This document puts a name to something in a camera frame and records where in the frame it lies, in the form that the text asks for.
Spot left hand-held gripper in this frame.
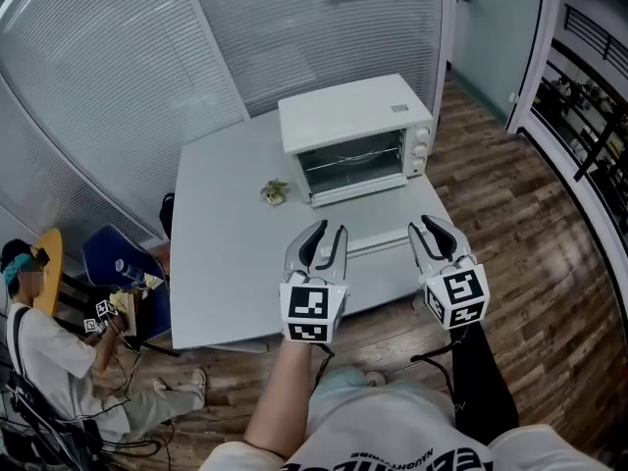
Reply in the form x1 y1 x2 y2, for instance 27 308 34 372
279 219 350 344

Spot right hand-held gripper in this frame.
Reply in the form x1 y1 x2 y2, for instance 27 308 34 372
407 214 492 332

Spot person's right forearm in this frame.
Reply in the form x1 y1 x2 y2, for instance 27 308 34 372
448 324 520 445

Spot person's left forearm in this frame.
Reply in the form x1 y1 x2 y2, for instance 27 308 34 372
242 339 320 460

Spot white toaster oven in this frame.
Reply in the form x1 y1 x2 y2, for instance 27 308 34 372
277 73 438 260

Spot small potted plant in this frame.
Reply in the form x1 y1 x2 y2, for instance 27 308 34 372
259 178 290 207

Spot person's light blue jeans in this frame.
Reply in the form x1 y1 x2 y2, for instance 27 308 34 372
311 366 443 401

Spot black backpack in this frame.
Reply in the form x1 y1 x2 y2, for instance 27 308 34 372
159 192 177 239

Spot person's white printed shirt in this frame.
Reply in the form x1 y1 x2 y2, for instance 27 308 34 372
198 378 614 471

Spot black metal railing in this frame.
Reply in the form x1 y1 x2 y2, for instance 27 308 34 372
532 3 628 244

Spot clear plastic water bottle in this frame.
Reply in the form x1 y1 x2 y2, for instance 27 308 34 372
115 257 148 284

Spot yellow paper envelope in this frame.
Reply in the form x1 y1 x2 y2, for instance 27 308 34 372
108 289 139 336

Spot blue chair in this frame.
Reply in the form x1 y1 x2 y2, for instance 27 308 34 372
81 223 181 357

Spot yellow round table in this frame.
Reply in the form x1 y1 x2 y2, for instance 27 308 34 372
31 227 65 318

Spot black office chair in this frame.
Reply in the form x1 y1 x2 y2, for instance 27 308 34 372
0 370 107 471

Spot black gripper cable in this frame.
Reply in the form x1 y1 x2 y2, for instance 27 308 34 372
311 341 338 394
410 329 472 396

